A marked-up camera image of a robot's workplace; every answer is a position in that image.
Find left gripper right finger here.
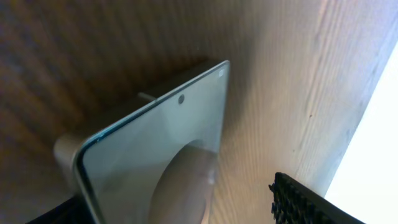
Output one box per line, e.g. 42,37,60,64
269,172,363,224

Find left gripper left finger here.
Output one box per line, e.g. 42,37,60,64
27,197,90,224

